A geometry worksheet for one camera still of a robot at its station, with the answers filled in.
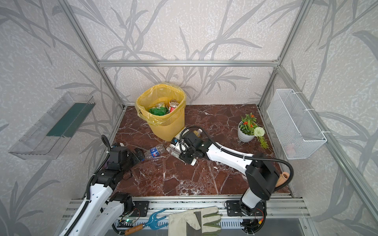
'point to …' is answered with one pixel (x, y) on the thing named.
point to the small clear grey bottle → (173, 152)
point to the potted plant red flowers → (248, 129)
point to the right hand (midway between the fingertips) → (182, 149)
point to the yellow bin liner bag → (153, 94)
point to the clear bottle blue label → (154, 152)
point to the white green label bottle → (178, 136)
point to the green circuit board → (128, 221)
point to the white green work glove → (192, 222)
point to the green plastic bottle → (159, 111)
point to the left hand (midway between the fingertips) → (140, 149)
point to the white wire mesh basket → (299, 134)
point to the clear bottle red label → (173, 104)
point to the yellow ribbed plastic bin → (168, 129)
